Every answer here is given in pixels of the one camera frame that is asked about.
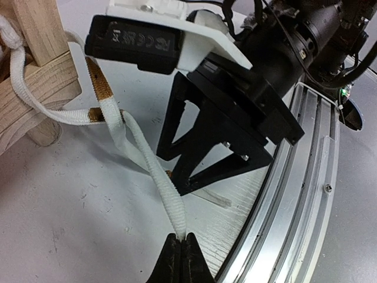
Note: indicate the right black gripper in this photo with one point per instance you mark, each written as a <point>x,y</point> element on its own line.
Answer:
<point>246,97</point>

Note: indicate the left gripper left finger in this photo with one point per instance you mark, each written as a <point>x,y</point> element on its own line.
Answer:
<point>167,267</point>

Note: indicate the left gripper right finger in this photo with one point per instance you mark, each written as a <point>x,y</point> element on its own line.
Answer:
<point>194,267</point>

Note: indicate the bear print cushion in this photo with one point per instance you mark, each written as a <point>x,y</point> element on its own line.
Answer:
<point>124,130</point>

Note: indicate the wooden pet bed frame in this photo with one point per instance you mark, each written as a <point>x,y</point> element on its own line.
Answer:
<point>49,72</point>

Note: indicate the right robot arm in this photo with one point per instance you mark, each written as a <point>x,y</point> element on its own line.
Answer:
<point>221,116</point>

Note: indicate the aluminium front rail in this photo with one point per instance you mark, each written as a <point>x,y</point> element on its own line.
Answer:
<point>283,235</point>

